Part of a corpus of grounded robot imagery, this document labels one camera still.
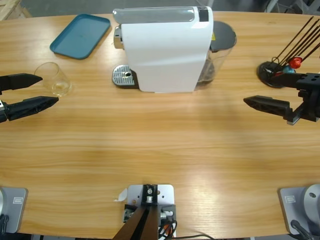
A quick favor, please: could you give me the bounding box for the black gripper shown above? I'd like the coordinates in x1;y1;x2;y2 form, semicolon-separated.
0;73;60;124
243;72;320;125

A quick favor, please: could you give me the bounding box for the teal plastic tray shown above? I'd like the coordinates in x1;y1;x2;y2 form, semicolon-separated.
49;13;112;60

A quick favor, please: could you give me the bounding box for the clear drinking glass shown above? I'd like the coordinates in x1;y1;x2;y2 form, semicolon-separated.
33;61;73;98

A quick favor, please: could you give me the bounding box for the black capsule holder with rods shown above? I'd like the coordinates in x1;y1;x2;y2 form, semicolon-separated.
256;16;320;89

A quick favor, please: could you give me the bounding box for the clear water tank black lid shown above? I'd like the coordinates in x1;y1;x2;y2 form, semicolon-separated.
197;20;238;91

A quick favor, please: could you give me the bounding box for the white paper tag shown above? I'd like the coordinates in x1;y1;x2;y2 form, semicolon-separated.
114;188;129;203

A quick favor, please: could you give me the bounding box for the white mount plate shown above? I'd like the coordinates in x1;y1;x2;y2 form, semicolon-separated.
124;184;177;238

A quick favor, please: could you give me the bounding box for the white capsule coffee machine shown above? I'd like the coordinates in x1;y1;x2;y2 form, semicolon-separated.
113;5;215;94

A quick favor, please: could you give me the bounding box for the black bolted bracket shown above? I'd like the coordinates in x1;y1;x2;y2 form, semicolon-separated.
159;204;177;222

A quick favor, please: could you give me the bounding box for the orange connector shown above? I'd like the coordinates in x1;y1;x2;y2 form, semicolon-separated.
161;223;176;237

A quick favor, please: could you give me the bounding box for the black base cable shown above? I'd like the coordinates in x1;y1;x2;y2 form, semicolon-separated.
0;213;10;234
290;219;315;240

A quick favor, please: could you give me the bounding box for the grey coffee machine lid lever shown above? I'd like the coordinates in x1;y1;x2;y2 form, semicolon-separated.
112;6;196;25

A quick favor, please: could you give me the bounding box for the grey metal frame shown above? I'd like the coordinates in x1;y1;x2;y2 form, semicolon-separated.
264;0;320;13

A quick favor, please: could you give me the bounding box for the dark camera post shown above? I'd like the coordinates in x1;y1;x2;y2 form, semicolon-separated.
111;184;161;240

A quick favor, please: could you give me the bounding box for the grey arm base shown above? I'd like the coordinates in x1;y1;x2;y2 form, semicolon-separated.
278;184;320;236
0;186;29;234

